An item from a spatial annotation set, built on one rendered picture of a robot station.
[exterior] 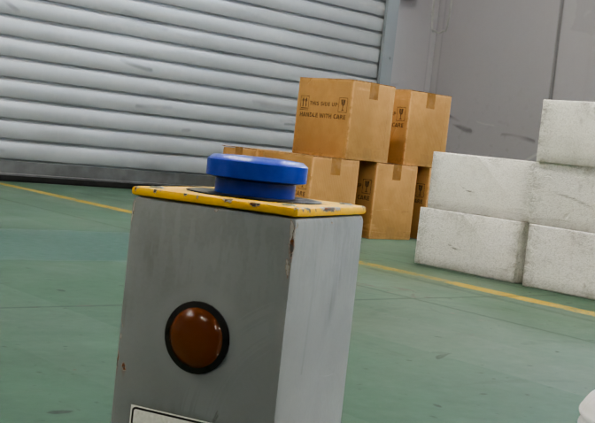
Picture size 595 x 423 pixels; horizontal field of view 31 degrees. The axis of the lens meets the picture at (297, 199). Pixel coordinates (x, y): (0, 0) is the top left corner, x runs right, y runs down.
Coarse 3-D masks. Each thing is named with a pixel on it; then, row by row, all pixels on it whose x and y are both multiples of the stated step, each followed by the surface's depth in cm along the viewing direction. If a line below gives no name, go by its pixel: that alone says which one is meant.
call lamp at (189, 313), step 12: (180, 312) 39; (192, 312) 39; (204, 312) 39; (180, 324) 39; (192, 324) 39; (204, 324) 39; (216, 324) 39; (180, 336) 39; (192, 336) 39; (204, 336) 39; (216, 336) 39; (180, 348) 39; (192, 348) 39; (204, 348) 39; (216, 348) 39; (180, 360) 39; (192, 360) 39; (204, 360) 39
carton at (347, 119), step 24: (312, 96) 415; (336, 96) 405; (360, 96) 402; (384, 96) 411; (312, 120) 414; (336, 120) 404; (360, 120) 404; (384, 120) 413; (312, 144) 414; (336, 144) 404; (360, 144) 405; (384, 144) 414
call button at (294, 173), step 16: (208, 160) 42; (224, 160) 41; (240, 160) 40; (256, 160) 40; (272, 160) 40; (288, 160) 42; (224, 176) 41; (240, 176) 40; (256, 176) 40; (272, 176) 40; (288, 176) 41; (304, 176) 41; (224, 192) 41; (240, 192) 41; (256, 192) 41; (272, 192) 41; (288, 192) 41
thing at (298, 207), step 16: (144, 192) 40; (160, 192) 40; (176, 192) 40; (192, 192) 40; (208, 192) 40; (240, 208) 39; (256, 208) 38; (272, 208) 38; (288, 208) 38; (304, 208) 38; (320, 208) 39; (336, 208) 41; (352, 208) 43
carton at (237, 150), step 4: (224, 148) 435; (228, 148) 433; (232, 148) 431; (236, 148) 428; (240, 148) 426; (244, 148) 424; (248, 148) 423; (252, 148) 429; (224, 152) 435; (228, 152) 433; (232, 152) 431; (236, 152) 428; (240, 152) 426; (244, 152) 424; (248, 152) 422; (252, 152) 420; (256, 152) 418; (260, 152) 419; (292, 152) 430; (256, 156) 418; (260, 156) 419
